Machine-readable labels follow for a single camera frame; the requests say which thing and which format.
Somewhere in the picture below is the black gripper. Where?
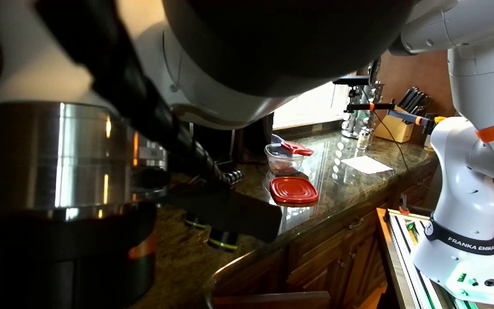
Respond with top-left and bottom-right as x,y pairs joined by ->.
0,201 -> 160,309

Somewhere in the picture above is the small round dark cup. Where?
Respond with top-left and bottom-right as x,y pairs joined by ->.
208,228 -> 243,252
184,211 -> 210,230

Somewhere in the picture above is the flat red plastic lid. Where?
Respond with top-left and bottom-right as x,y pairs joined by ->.
268,173 -> 321,207

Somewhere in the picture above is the clear container with red lid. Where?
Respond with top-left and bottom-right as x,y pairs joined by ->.
263,132 -> 316,176

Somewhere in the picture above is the wooden base cabinet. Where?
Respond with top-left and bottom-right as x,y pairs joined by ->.
203,161 -> 442,309

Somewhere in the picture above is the white robot platform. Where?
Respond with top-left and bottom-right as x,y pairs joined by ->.
383,206 -> 494,309

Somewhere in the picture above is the wooden knife block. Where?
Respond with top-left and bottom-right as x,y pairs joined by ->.
373,84 -> 435,146

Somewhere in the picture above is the black camera cable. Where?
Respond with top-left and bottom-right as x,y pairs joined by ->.
33,0 -> 244,187

